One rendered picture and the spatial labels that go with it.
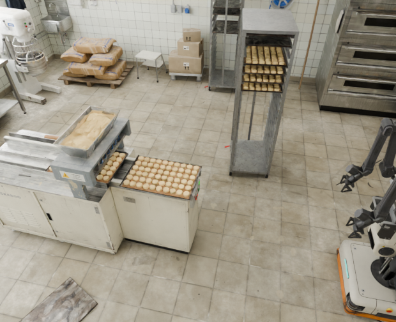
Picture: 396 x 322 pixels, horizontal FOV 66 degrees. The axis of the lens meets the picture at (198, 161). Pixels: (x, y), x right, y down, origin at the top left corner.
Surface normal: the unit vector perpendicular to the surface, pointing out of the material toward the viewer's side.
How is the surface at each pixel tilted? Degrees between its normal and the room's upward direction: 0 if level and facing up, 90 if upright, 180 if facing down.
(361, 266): 0
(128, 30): 90
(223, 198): 0
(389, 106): 90
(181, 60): 86
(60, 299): 0
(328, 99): 89
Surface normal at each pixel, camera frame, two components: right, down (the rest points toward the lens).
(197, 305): 0.00, -0.75
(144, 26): -0.21, 0.65
